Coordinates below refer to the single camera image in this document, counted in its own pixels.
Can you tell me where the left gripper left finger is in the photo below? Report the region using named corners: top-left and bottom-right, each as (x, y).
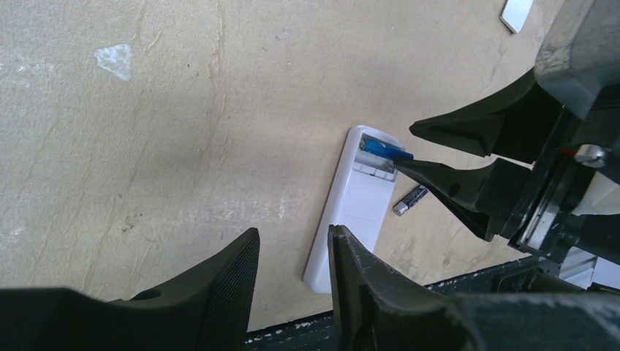
top-left (1, 228), bottom-right (260, 350)

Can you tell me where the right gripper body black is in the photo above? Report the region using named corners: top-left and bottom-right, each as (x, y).
top-left (502, 110), bottom-right (619, 264)

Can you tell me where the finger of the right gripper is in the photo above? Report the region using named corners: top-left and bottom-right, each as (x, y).
top-left (393, 157), bottom-right (530, 241)
top-left (409, 69), bottom-right (563, 164)

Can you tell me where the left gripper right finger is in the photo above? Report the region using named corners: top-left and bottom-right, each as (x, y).
top-left (327, 225), bottom-right (619, 350)

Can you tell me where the white battery cover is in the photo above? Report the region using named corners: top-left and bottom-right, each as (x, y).
top-left (499, 0), bottom-right (534, 34)

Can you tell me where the white remote control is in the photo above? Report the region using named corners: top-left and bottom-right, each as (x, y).
top-left (303, 125), bottom-right (403, 294)

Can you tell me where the blue battery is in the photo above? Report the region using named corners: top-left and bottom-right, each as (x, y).
top-left (359, 136), bottom-right (414, 161)

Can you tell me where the black battery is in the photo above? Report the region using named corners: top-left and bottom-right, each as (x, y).
top-left (392, 185), bottom-right (428, 216)

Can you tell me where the aluminium frame rail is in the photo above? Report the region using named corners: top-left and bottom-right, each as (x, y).
top-left (559, 247), bottom-right (619, 289)

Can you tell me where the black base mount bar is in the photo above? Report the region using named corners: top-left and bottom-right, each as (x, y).
top-left (243, 256), bottom-right (559, 350)

